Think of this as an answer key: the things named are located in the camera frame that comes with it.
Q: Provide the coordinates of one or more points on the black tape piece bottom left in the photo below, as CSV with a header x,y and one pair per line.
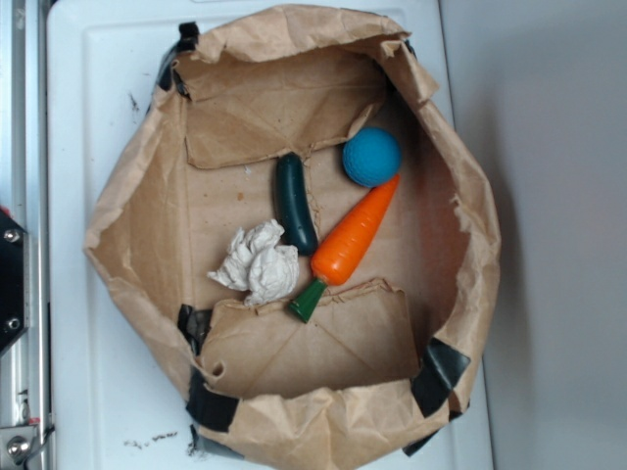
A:
x,y
214,411

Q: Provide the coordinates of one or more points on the brown paper bag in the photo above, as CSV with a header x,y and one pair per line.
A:
x,y
333,393

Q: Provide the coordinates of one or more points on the white plastic tray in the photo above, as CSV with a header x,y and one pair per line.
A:
x,y
114,408

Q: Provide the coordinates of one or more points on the black tape piece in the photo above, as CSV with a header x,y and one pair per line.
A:
x,y
214,411
167,76
441,369

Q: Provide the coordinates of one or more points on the orange toy carrot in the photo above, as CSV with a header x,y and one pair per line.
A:
x,y
342,251

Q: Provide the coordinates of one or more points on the aluminium frame rail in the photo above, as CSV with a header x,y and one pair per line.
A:
x,y
27,428

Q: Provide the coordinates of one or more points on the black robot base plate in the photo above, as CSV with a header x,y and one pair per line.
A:
x,y
11,281

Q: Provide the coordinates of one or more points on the crumpled white paper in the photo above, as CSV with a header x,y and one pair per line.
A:
x,y
256,263

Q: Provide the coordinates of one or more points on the blue foam ball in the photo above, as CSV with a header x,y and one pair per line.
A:
x,y
372,157

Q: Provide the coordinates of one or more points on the dark green toy cucumber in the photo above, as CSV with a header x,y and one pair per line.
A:
x,y
292,205

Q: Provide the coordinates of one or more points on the black tape piece top left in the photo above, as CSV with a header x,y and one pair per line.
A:
x,y
167,76

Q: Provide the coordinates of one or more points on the black tape piece bottom right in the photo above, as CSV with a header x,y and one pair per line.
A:
x,y
441,369

